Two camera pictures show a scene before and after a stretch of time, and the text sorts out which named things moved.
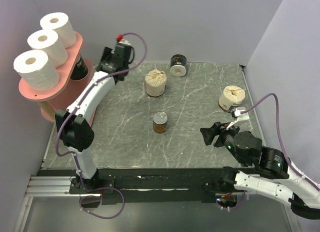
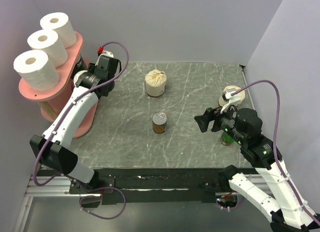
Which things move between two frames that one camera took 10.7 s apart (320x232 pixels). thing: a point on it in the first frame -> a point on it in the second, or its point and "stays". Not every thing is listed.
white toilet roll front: x=48 y=41 stays
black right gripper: x=207 y=132 -> x=211 y=114
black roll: x=80 y=71 stays
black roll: x=178 y=65 -> x=83 y=78
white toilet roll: x=60 y=22 stays
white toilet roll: x=35 y=71 stays
